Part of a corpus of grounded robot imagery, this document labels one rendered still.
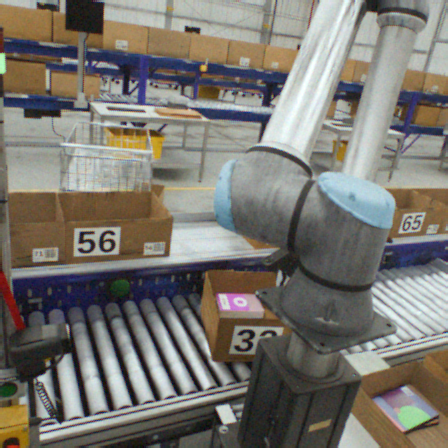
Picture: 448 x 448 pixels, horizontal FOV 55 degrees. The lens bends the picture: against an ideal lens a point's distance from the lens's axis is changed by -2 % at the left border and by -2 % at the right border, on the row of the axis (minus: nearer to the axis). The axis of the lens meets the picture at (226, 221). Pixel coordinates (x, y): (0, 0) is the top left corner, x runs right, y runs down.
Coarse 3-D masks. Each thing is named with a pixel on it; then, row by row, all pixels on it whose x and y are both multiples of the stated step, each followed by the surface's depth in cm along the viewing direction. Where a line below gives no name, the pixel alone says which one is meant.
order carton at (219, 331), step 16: (208, 272) 157; (224, 272) 159; (240, 272) 160; (256, 272) 161; (272, 272) 162; (208, 288) 149; (224, 288) 161; (240, 288) 163; (256, 288) 164; (208, 304) 148; (208, 320) 146; (224, 320) 132; (240, 320) 133; (256, 320) 134; (272, 320) 135; (208, 336) 145; (224, 336) 134; (224, 352) 137
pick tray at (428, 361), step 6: (426, 354) 141; (432, 354) 142; (438, 354) 143; (444, 354) 145; (426, 360) 141; (432, 360) 138; (438, 360) 145; (444, 360) 146; (432, 366) 138; (438, 366) 136; (444, 366) 148; (438, 372) 136; (444, 372) 134; (444, 378) 134
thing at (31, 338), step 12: (60, 324) 92; (12, 336) 87; (24, 336) 87; (36, 336) 87; (48, 336) 87; (60, 336) 88; (12, 348) 84; (24, 348) 85; (36, 348) 86; (48, 348) 87; (60, 348) 88; (72, 348) 90; (12, 360) 85; (24, 360) 86; (36, 360) 87; (48, 360) 91; (24, 372) 89; (36, 372) 90
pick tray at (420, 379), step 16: (400, 368) 134; (416, 368) 137; (368, 384) 130; (384, 384) 134; (400, 384) 138; (416, 384) 138; (432, 384) 132; (368, 400) 119; (432, 400) 132; (368, 416) 119; (384, 416) 114; (368, 432) 119; (384, 432) 114; (400, 432) 109; (416, 432) 121; (432, 432) 122
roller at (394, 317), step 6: (372, 300) 190; (378, 300) 189; (378, 306) 186; (384, 306) 185; (384, 312) 183; (390, 312) 181; (390, 318) 180; (396, 318) 178; (402, 318) 178; (396, 324) 177; (402, 324) 175; (408, 324) 174; (408, 330) 172; (414, 330) 171; (414, 336) 169; (420, 336) 168
